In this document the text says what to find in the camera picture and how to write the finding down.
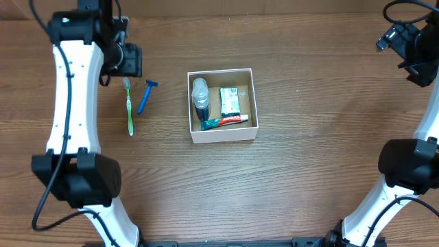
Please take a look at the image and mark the clear bottle with dark liquid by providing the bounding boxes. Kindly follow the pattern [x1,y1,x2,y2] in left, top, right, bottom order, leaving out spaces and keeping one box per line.
[191,78,210,121]

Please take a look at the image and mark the red green toothpaste tube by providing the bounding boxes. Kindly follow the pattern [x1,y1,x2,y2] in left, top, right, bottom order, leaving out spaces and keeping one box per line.
[201,115,249,131]

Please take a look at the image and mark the green soap box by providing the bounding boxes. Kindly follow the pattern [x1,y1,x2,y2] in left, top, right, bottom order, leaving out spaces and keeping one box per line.
[219,88,241,117]

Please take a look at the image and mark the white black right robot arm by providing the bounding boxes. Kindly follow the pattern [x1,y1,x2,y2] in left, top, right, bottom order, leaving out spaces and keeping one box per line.
[319,12,438,246]

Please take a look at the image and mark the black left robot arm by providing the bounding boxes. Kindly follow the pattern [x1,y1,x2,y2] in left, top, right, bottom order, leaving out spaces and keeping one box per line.
[31,0,145,246]

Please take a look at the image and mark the green toothbrush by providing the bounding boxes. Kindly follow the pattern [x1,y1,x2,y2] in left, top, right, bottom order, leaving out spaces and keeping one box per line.
[123,77,134,136]

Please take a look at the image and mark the blue disposable razor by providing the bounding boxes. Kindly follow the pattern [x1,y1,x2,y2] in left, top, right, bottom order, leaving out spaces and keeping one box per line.
[137,80,158,115]

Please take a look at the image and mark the white cardboard box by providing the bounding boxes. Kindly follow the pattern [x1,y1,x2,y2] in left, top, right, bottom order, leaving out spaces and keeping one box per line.
[187,68,259,143]

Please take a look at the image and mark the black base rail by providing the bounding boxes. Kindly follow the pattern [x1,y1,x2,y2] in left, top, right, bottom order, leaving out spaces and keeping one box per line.
[137,235,388,247]

